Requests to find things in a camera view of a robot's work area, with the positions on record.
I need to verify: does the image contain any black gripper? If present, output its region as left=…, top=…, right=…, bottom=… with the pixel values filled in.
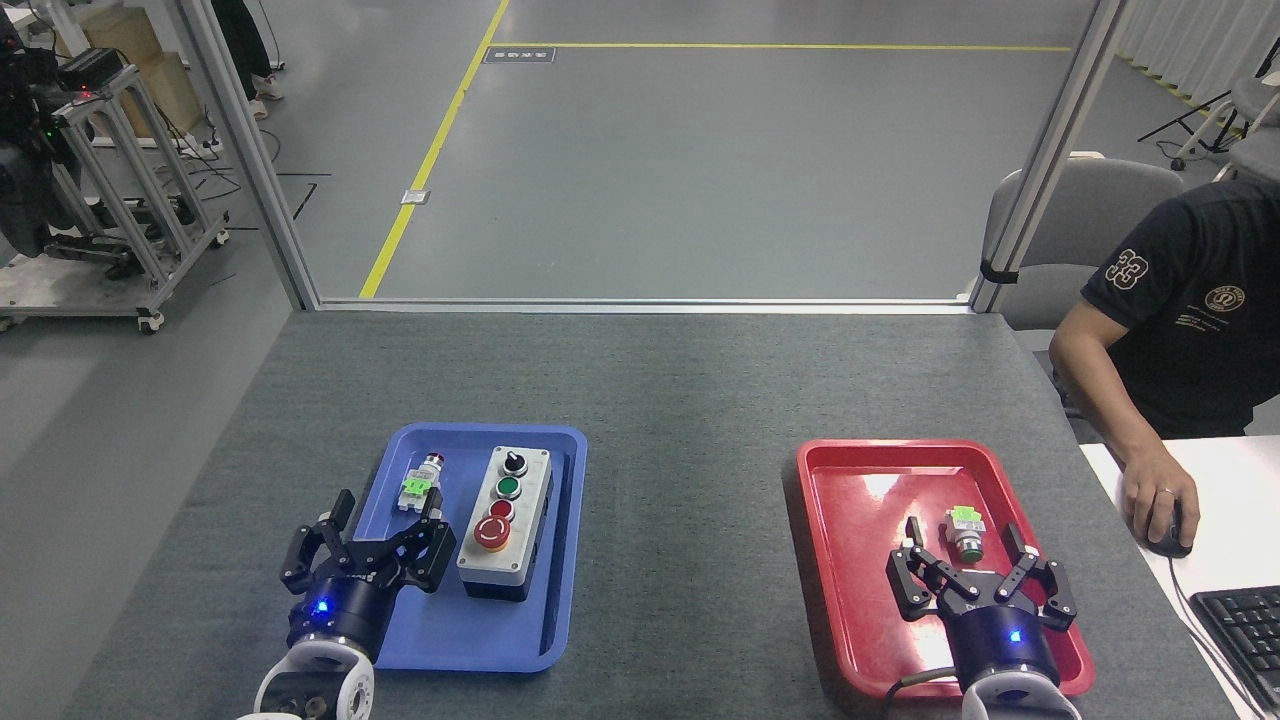
left=280, top=487, right=459, bottom=662
left=886, top=516, right=1080, bottom=691

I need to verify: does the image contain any grey control box with buttons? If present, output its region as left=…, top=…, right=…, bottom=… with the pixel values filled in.
left=457, top=445, right=554, bottom=604

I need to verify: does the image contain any black computer mouse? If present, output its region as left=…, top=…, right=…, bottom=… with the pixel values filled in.
left=1145, top=500, right=1197, bottom=559

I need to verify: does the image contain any cardboard box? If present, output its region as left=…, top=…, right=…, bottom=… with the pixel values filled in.
left=55, top=5, right=201, bottom=137

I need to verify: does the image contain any person's hand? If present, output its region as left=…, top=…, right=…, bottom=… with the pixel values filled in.
left=1121, top=468, right=1202, bottom=549

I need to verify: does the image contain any blue plastic tray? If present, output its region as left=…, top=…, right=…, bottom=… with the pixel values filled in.
left=340, top=423, right=589, bottom=673

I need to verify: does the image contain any red plastic tray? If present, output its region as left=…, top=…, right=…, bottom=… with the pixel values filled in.
left=797, top=439, right=1096, bottom=698

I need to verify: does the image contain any black keyboard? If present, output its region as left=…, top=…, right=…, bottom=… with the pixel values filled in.
left=1189, top=586, right=1280, bottom=717

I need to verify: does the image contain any white desk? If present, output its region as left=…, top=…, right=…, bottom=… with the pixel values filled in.
left=1080, top=435, right=1280, bottom=720

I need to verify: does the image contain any grey office chair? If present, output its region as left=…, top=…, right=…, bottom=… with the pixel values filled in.
left=980, top=152, right=1187, bottom=331

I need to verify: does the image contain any black robot equipment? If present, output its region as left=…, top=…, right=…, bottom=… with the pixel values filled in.
left=0, top=10, right=79, bottom=257

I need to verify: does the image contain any black tripod stand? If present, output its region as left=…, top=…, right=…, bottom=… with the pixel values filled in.
left=1137, top=35, right=1280, bottom=171

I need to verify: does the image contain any standing person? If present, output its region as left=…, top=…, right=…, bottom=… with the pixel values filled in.
left=210, top=0, right=286, bottom=121

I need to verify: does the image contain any green-headed push button switch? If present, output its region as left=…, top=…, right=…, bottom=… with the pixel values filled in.
left=945, top=506, right=988, bottom=563

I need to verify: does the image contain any red-headed push button switch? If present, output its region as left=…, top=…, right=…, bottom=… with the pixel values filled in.
left=396, top=452, right=448, bottom=514

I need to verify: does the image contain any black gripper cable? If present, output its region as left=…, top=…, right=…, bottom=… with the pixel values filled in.
left=880, top=667, right=967, bottom=720

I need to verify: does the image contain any black mouse cable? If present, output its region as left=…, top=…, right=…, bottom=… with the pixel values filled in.
left=1168, top=555, right=1271, bottom=720

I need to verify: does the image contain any silver frame post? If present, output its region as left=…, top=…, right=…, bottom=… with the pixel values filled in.
left=178, top=0, right=321, bottom=311
left=968, top=0, right=1129, bottom=314

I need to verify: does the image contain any aluminium frame cart on wheels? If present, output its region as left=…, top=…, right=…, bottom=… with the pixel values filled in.
left=0, top=65, right=231, bottom=335

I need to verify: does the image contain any grey chair with white frame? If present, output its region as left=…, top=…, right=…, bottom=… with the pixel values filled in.
left=1213, top=75, right=1280, bottom=183

